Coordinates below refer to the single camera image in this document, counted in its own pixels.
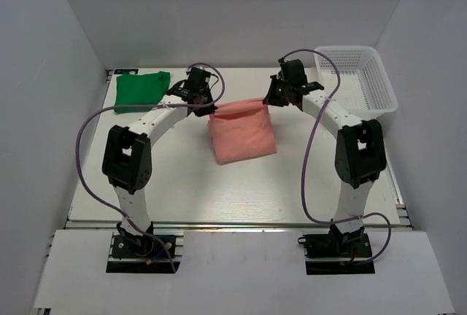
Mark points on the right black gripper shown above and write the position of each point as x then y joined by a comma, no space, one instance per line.
272,99

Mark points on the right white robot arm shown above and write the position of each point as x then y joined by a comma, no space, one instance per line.
360,151

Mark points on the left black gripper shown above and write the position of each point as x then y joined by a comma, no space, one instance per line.
209,109

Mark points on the aluminium table edge rail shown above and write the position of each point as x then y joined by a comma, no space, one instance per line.
70,224

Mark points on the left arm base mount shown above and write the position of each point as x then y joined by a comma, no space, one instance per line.
127,258

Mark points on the blue label sticker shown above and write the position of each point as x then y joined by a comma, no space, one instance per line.
126,71

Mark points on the folded green t-shirt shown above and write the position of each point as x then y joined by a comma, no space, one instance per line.
135,92

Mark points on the white plastic basket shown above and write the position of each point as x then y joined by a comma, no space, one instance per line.
365,88

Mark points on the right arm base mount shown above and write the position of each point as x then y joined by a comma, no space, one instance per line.
336,253

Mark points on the pink t-shirt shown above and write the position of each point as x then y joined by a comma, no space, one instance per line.
242,130

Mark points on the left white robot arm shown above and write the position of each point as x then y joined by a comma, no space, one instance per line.
127,159

